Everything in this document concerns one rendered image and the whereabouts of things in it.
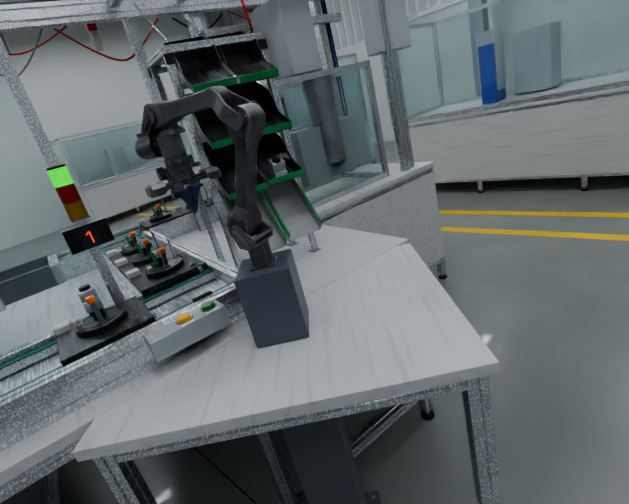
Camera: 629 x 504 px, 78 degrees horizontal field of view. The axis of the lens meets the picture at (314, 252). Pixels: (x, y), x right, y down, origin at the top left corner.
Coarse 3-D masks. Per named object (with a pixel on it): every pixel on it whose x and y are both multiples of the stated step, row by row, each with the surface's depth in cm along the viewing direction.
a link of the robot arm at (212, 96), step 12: (192, 96) 86; (204, 96) 84; (216, 96) 82; (228, 96) 86; (240, 96) 86; (144, 108) 92; (156, 108) 90; (168, 108) 90; (180, 108) 88; (192, 108) 87; (204, 108) 86; (216, 108) 83; (228, 108) 80; (156, 120) 92; (168, 120) 91; (180, 120) 96; (228, 120) 81; (240, 120) 80
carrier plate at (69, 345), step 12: (132, 300) 124; (132, 312) 115; (144, 312) 113; (72, 324) 118; (120, 324) 109; (132, 324) 107; (144, 324) 108; (60, 336) 112; (72, 336) 110; (96, 336) 106; (108, 336) 104; (120, 336) 105; (60, 348) 104; (72, 348) 103; (84, 348) 101; (96, 348) 102; (60, 360) 98; (72, 360) 99
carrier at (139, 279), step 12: (168, 240) 147; (156, 252) 143; (156, 264) 147; (180, 264) 143; (204, 264) 142; (132, 276) 146; (144, 276) 144; (156, 276) 139; (168, 276) 138; (180, 276) 137; (144, 288) 132; (156, 288) 133
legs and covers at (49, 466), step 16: (432, 400) 172; (384, 416) 159; (400, 416) 161; (432, 416) 174; (272, 432) 123; (368, 432) 153; (272, 448) 124; (352, 448) 148; (48, 464) 88; (272, 464) 125; (16, 480) 85; (32, 480) 86; (48, 480) 171; (288, 480) 130; (0, 496) 83; (16, 496) 139; (32, 496) 153; (48, 496) 162; (288, 496) 132; (304, 496) 136
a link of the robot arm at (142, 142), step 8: (144, 112) 91; (152, 112) 91; (144, 120) 92; (152, 120) 91; (144, 128) 93; (152, 128) 95; (160, 128) 97; (168, 128) 99; (144, 136) 99; (152, 136) 97; (136, 144) 99; (144, 144) 97; (152, 144) 97; (136, 152) 100; (144, 152) 99; (152, 152) 98
